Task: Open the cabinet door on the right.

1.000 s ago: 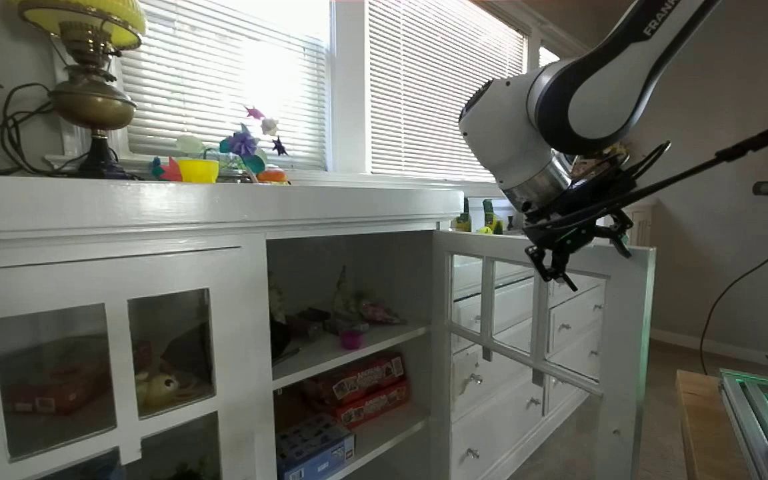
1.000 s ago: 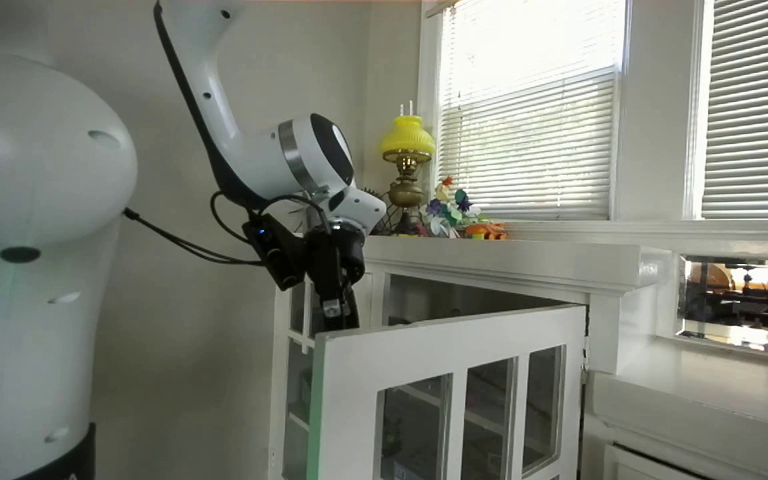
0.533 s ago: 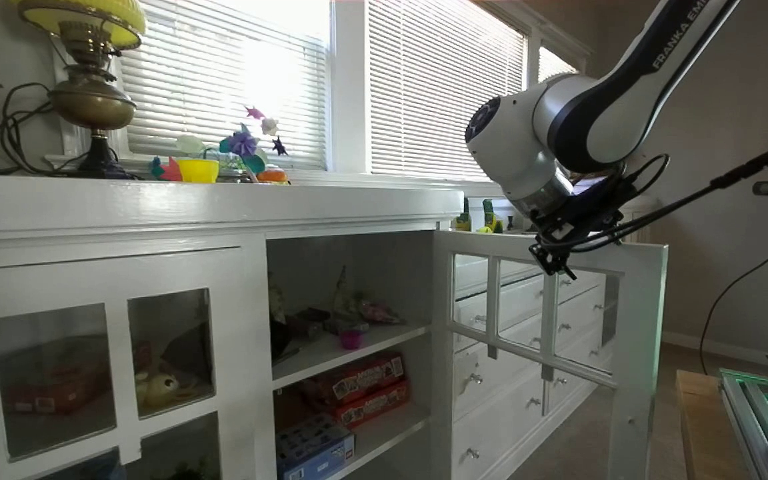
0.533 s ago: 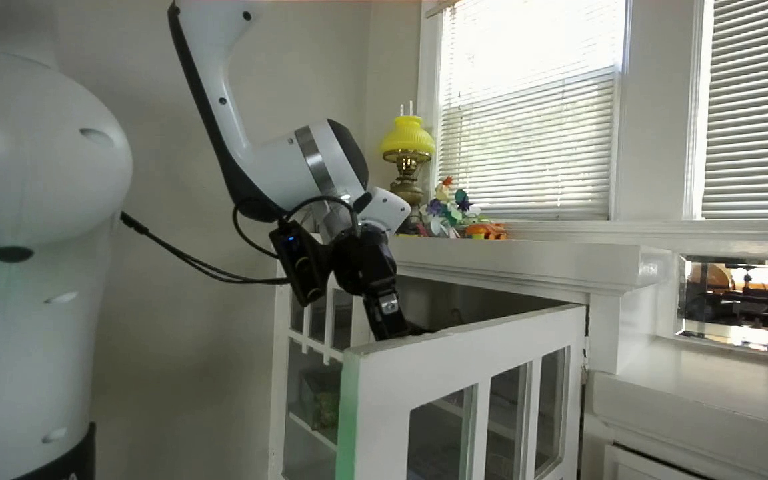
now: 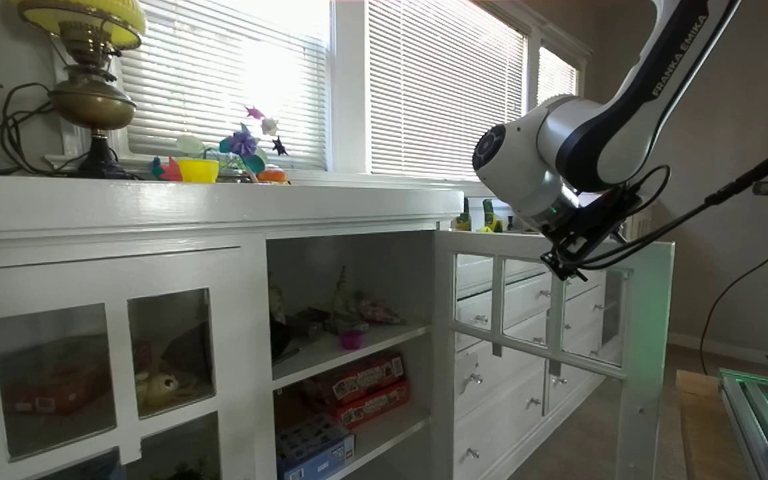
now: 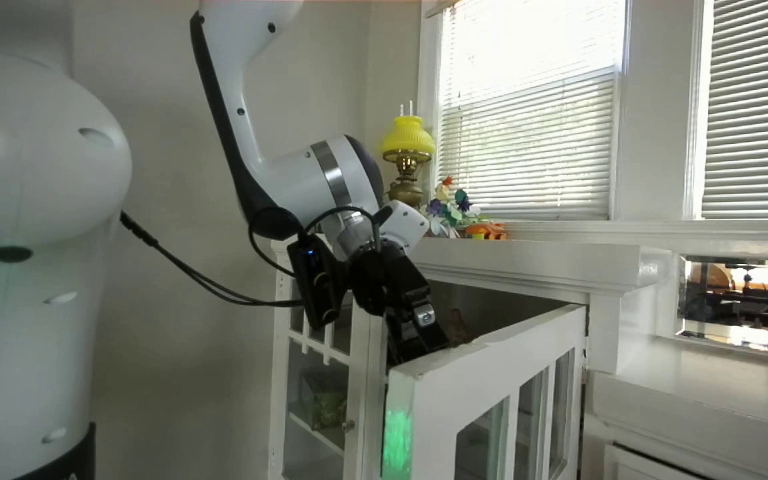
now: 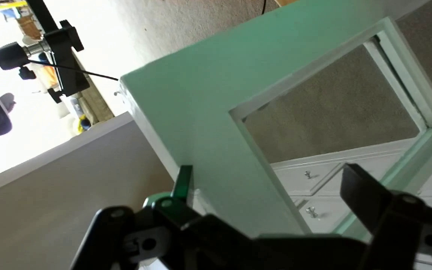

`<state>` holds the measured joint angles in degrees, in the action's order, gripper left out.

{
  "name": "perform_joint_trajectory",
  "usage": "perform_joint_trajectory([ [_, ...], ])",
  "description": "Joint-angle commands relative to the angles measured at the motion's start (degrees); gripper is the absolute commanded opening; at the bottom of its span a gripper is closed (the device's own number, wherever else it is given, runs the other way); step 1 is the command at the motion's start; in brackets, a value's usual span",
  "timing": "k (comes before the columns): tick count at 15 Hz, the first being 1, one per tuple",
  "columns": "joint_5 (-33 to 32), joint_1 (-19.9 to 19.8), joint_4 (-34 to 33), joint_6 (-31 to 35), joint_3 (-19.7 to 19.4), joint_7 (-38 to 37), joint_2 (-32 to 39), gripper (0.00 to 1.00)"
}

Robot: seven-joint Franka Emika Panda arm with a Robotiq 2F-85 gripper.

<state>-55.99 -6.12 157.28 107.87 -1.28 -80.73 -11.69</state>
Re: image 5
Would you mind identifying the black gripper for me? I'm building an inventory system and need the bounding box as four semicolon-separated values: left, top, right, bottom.
539;183;643;279

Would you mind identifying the white glass-paned cabinet door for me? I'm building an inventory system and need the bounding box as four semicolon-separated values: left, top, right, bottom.
0;243;257;480
431;229;676;480

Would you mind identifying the white cabinet drawer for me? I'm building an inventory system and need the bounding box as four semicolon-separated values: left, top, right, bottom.
452;342;612;480
452;303;612;421
452;253;612;303
452;285;612;351

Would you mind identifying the white built-in cabinet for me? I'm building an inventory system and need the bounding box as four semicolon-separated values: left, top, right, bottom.
0;170;635;480

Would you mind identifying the green bottle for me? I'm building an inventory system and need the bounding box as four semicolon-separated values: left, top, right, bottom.
477;197;503;234
452;195;477;234

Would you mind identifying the narrow white window blind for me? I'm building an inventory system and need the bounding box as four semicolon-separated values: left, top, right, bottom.
535;45;581;106

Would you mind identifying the pink tan figurine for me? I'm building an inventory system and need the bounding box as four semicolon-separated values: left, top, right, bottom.
345;291;404;327

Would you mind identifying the small pink toy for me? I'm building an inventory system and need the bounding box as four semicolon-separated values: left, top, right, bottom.
339;326;371;351

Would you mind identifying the red board game box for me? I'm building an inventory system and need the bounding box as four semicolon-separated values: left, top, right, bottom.
319;382;411;434
297;350;407;406

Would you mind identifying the gray platform with green light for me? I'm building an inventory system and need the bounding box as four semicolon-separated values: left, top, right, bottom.
716;365;768;480

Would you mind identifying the dark figurine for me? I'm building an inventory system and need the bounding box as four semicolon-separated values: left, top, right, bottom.
269;301;333;361

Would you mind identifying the orange small toy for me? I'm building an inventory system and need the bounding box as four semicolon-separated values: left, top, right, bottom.
255;166;289;186

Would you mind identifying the blue board game box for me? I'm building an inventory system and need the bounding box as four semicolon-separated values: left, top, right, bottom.
273;410;356;480

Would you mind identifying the purple colourful toy bunch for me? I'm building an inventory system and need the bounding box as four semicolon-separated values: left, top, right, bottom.
216;105;293;182

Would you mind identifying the yellow plastic cup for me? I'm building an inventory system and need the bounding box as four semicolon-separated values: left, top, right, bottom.
175;154;223;186

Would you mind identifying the red blue small toy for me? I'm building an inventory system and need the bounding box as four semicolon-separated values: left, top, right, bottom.
147;154;180;183

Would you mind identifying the green yellow figurine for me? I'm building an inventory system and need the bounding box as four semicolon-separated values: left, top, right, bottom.
131;365;191;414

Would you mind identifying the brass lamp with yellow shade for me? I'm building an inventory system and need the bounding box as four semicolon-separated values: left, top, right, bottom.
12;0;148;182

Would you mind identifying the black camera cable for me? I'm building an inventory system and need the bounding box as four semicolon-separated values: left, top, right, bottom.
696;238;768;351

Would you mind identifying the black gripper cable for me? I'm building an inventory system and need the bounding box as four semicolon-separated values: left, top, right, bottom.
579;129;768;275

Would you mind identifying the white window frame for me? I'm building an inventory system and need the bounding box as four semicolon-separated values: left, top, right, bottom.
60;0;591;195

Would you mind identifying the black lamp cable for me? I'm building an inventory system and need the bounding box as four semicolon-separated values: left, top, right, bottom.
0;79;71;179

